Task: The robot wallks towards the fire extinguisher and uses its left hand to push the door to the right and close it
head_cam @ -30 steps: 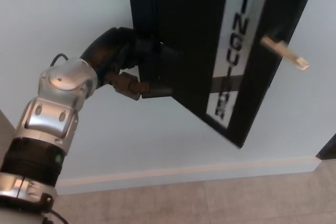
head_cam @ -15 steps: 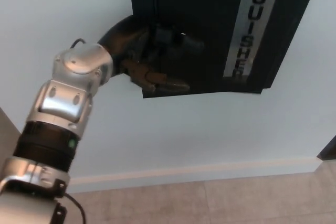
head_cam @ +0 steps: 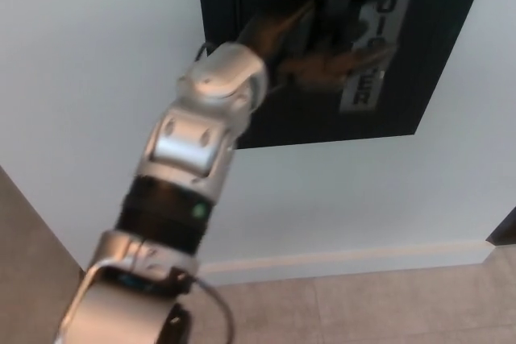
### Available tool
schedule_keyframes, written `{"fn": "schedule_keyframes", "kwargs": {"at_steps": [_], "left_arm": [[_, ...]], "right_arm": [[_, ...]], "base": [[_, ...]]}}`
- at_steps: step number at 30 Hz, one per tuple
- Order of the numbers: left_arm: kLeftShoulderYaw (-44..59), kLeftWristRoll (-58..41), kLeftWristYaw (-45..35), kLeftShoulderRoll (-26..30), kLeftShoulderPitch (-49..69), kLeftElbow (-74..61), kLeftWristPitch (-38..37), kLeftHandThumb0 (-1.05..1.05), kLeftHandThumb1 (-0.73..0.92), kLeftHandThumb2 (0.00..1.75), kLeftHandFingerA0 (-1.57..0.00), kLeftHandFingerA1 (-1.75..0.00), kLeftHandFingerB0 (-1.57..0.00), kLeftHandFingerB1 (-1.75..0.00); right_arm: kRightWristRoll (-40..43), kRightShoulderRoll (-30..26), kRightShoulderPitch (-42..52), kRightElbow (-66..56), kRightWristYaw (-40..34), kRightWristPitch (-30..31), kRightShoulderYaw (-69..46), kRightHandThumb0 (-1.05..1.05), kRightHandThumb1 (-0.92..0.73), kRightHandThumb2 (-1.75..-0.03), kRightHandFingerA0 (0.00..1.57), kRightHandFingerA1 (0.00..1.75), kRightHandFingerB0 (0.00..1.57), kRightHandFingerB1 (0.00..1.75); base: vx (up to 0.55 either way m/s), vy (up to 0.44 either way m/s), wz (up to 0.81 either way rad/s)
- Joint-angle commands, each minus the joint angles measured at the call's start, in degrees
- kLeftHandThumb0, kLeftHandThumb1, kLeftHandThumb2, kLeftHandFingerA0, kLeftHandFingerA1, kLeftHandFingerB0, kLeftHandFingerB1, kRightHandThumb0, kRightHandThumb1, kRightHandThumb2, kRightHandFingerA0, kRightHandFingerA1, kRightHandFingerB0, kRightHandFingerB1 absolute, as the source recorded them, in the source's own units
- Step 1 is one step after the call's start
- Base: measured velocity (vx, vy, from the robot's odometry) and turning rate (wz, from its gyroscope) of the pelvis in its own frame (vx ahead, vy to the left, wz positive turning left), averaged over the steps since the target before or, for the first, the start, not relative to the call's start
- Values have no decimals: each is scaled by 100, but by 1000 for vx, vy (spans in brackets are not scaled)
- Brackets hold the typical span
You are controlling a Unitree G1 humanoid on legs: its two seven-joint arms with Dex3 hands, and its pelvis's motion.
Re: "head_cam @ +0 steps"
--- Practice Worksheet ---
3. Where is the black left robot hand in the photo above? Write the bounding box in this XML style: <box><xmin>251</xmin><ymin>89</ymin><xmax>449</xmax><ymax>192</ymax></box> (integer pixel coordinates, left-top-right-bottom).
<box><xmin>236</xmin><ymin>0</ymin><xmax>335</xmax><ymax>93</ymax></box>

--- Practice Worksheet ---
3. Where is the silver extinguisher letter strip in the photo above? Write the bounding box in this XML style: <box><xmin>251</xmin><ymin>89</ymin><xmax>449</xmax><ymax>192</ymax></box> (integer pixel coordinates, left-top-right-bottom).
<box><xmin>339</xmin><ymin>0</ymin><xmax>422</xmax><ymax>114</ymax></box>

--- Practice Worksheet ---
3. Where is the white baseboard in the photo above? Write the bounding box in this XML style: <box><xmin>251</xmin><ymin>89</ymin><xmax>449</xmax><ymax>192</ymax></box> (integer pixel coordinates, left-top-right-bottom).
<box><xmin>198</xmin><ymin>238</ymin><xmax>497</xmax><ymax>287</ymax></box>

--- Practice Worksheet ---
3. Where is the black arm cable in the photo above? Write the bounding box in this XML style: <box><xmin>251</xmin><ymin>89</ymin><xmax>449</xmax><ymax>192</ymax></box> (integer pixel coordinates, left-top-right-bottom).
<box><xmin>172</xmin><ymin>266</ymin><xmax>236</xmax><ymax>344</ymax></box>

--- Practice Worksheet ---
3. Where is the black doorway frame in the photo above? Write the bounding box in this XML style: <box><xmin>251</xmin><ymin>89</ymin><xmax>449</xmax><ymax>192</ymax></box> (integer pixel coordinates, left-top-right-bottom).
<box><xmin>485</xmin><ymin>205</ymin><xmax>516</xmax><ymax>246</ymax></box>

